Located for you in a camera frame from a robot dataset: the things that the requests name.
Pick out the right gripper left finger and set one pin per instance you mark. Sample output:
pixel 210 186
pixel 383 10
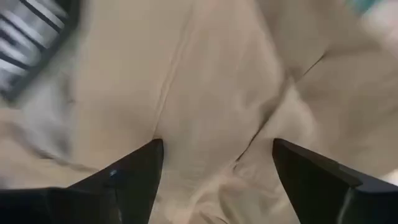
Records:
pixel 93 202

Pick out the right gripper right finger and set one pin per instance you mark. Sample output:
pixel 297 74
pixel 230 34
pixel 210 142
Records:
pixel 326 193

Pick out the khaki trousers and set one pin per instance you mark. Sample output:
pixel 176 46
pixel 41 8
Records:
pixel 211 77

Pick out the teal garment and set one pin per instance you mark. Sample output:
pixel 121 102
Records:
pixel 362 4

